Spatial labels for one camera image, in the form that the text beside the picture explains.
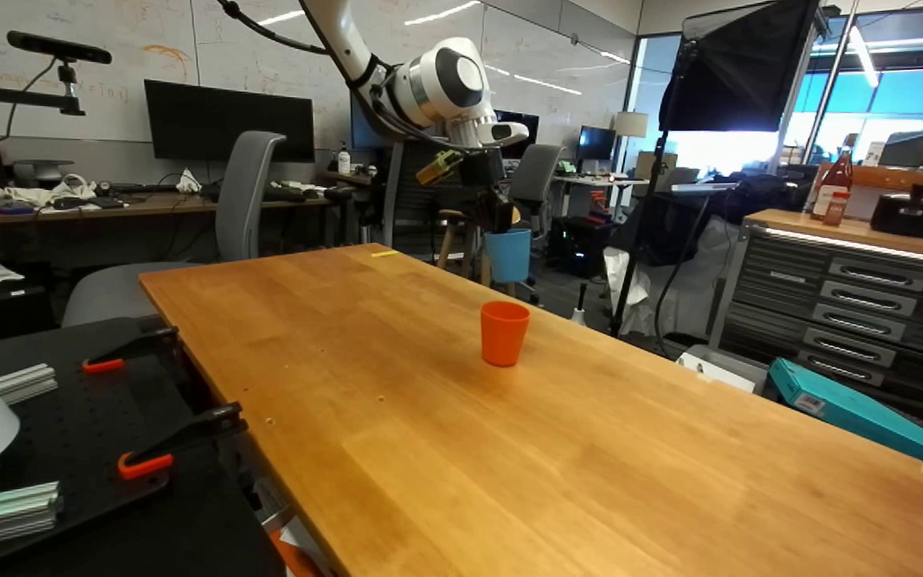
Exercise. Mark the white box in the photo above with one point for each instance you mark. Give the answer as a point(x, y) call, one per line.
point(720, 366)

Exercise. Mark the black device on cabinet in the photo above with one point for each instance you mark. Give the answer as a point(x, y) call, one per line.
point(912, 214)

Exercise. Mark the black monitor with stand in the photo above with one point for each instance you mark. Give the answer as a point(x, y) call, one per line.
point(527, 118)

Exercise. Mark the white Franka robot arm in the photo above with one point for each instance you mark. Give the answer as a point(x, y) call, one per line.
point(432, 90)

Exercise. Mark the black light stand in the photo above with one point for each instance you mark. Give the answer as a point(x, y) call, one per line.
point(638, 230)

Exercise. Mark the white desk lamp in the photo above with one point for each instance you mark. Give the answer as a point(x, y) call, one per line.
point(630, 125)

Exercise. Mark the black softbox light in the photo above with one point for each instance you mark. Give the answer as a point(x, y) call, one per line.
point(736, 67)

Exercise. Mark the brown wooden desk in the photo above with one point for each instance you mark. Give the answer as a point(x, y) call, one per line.
point(77, 219)

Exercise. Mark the orange plastic cup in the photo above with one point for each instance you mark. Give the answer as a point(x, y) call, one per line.
point(503, 339)

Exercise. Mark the teal padded case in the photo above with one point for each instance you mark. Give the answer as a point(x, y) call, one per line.
point(880, 417)

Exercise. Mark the red bottle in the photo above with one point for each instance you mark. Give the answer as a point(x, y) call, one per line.
point(832, 190)

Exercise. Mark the yellow-green wrist camera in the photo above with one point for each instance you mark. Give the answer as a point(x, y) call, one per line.
point(437, 168)

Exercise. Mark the grey drawer cabinet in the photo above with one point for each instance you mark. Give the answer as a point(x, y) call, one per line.
point(855, 306)

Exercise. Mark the grey mesh office chair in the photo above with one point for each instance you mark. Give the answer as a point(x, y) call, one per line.
point(536, 177)

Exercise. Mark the aluminium extrusion bars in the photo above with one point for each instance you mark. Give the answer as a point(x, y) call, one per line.
point(1, 512)
point(28, 381)

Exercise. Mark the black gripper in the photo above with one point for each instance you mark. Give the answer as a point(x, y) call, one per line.
point(477, 164)

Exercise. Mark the wooden stool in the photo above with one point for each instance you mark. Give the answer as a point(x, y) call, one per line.
point(455, 242)

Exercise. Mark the black clamp with orange tip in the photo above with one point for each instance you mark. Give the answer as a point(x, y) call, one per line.
point(177, 438)
point(126, 351)

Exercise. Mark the large black monitor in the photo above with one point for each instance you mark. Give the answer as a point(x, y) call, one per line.
point(229, 118)

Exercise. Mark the black bar camera on stand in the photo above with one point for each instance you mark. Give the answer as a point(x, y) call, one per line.
point(54, 45)

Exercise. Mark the black side table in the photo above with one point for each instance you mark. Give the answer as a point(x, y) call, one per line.
point(86, 460)

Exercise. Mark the blue plastic cup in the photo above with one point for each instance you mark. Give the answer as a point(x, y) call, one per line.
point(507, 258)

